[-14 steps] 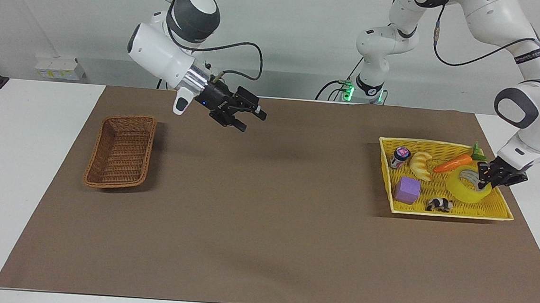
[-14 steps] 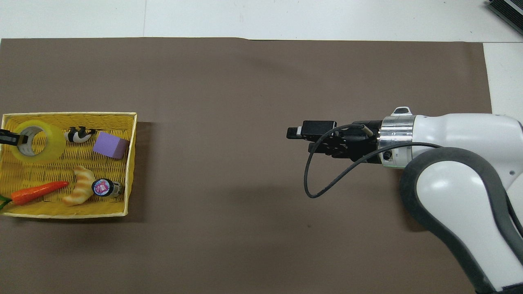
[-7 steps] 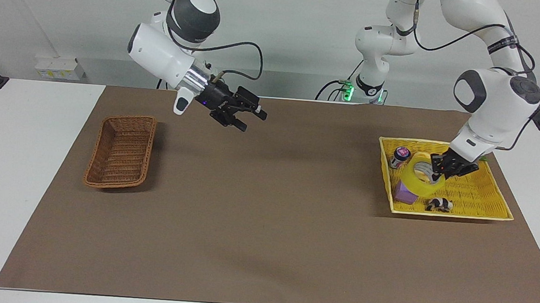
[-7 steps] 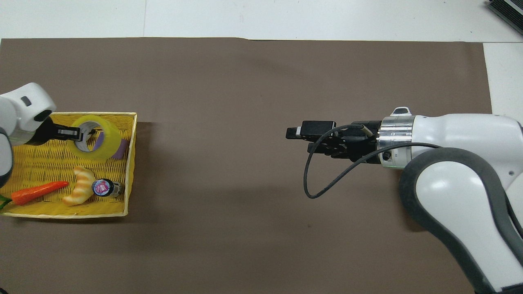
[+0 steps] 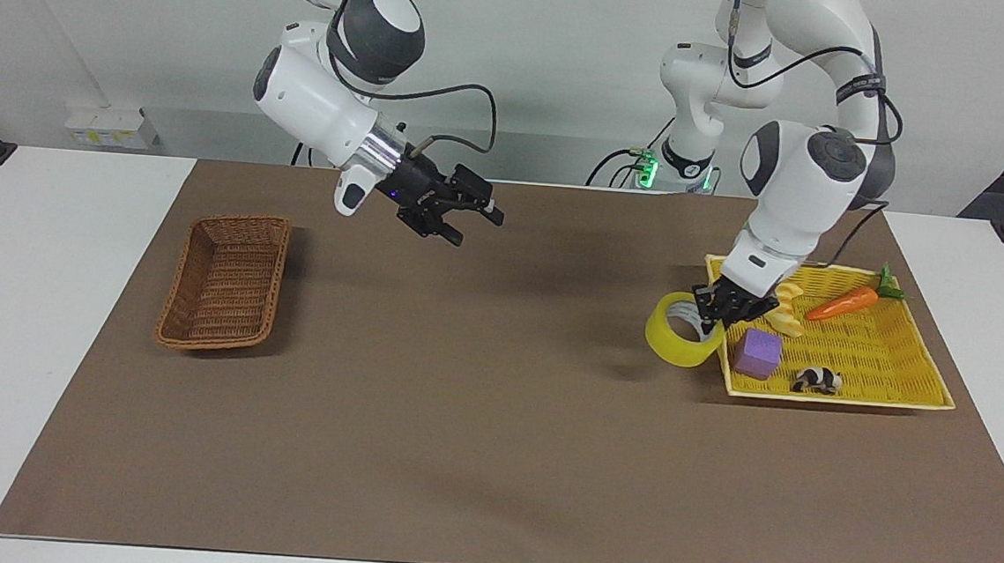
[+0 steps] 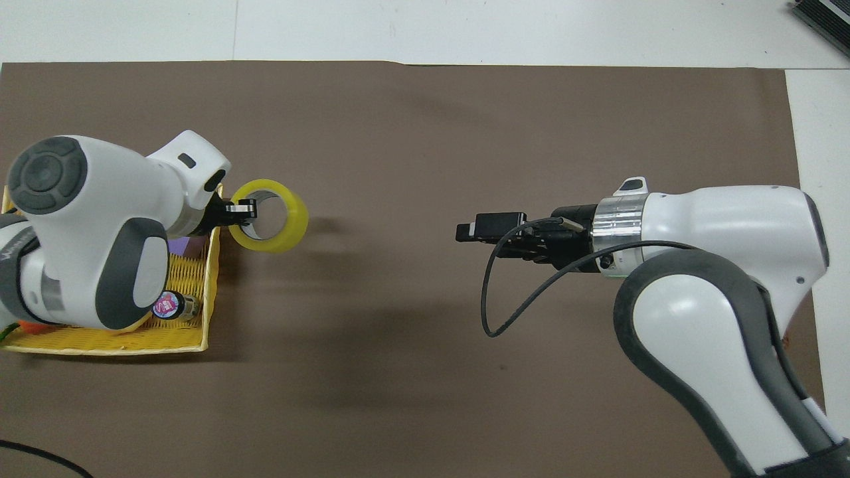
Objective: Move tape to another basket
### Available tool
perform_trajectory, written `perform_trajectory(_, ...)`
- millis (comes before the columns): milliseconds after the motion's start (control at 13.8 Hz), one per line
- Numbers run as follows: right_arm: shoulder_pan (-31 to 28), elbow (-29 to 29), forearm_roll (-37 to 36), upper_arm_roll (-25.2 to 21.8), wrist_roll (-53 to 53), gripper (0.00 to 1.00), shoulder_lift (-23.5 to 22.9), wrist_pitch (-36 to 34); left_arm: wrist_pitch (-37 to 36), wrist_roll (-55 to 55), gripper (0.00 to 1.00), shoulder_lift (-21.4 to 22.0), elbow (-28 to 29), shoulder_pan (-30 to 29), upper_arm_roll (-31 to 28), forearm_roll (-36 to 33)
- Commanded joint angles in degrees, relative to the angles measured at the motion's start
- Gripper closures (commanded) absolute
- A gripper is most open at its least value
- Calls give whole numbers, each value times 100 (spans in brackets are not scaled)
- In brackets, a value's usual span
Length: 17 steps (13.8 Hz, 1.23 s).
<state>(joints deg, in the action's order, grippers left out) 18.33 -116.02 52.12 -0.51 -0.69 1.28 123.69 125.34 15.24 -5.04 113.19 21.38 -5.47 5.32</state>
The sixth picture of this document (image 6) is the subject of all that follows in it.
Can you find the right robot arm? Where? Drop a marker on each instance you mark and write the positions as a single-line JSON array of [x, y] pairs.
[[717, 219]]

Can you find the yellow tape roll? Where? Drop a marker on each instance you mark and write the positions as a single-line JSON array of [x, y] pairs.
[[299, 219]]

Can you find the purple object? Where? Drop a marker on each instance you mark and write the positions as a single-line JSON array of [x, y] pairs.
[[183, 247]]

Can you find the orange object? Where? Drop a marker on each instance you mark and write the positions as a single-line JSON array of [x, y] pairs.
[[33, 325]]

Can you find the dark grey ribbed device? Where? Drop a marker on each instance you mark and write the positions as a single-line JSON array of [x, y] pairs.
[[823, 23]]

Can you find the small bottle with pink cap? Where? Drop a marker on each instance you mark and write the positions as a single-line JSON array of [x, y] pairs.
[[166, 307]]

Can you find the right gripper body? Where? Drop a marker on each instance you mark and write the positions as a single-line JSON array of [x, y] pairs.
[[571, 236]]

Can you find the yellow woven basket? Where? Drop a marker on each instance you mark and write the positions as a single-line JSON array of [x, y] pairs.
[[166, 342]]

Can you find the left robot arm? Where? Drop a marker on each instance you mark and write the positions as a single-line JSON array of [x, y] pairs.
[[99, 192]]

